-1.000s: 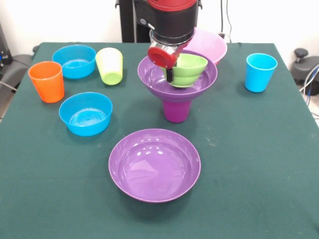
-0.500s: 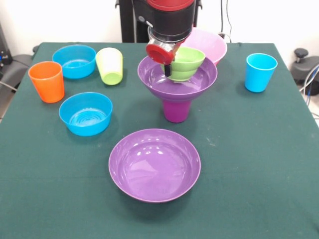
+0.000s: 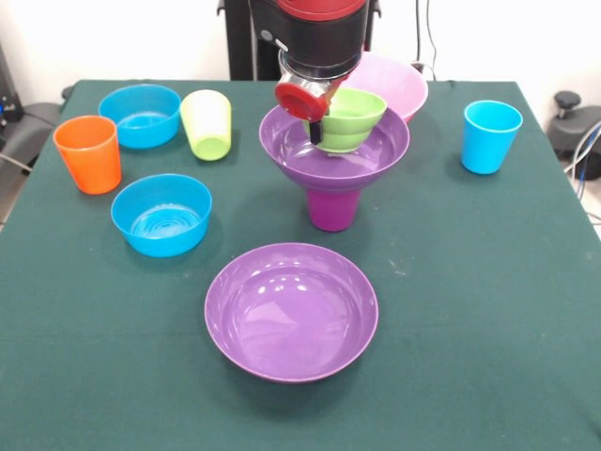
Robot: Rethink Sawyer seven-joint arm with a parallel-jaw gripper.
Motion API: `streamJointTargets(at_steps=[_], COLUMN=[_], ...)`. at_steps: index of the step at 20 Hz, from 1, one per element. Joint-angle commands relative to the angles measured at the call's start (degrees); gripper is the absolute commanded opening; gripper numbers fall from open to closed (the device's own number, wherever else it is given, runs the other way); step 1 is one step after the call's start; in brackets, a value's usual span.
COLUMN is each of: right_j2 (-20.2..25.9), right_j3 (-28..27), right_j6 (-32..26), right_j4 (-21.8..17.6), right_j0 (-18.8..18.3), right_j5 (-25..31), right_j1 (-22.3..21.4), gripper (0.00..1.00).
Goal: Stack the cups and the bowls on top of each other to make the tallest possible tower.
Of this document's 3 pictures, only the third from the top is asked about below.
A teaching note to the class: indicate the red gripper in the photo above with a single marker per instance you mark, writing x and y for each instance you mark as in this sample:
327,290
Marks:
300,101

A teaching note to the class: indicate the purple bowl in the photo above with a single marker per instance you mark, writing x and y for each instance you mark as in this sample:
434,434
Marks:
291,324
291,155

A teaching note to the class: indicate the green ribbed bowl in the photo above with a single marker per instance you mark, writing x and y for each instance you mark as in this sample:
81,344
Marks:
352,127

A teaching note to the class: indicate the purple cup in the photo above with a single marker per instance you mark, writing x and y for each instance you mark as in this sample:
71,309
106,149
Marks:
333,211

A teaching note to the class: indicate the lime green cup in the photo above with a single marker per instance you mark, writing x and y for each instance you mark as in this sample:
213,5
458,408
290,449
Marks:
206,122

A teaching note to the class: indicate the blue bowl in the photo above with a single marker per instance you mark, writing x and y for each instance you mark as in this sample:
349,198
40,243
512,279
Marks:
162,242
141,127

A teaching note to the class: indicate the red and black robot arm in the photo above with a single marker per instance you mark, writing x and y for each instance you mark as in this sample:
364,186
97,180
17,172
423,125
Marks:
324,33

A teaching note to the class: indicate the large pink bowl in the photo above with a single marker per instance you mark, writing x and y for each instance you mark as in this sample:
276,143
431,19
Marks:
394,80

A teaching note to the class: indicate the blue cup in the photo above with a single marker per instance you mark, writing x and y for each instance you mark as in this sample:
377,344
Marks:
488,145

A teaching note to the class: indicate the orange cup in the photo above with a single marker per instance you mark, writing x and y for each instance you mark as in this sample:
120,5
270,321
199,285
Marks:
91,166

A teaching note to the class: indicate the black knob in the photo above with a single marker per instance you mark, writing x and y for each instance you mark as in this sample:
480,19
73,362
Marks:
567,99

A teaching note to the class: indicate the dark grey base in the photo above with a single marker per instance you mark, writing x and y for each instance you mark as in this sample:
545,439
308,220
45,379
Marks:
575,134

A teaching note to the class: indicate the dark green tablecloth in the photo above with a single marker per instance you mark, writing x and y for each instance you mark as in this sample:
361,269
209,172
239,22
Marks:
300,413

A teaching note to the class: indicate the grey chair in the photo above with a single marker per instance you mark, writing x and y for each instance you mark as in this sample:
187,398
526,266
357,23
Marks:
33,127

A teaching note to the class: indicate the black equipment box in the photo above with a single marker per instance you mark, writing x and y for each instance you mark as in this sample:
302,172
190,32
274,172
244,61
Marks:
7,94

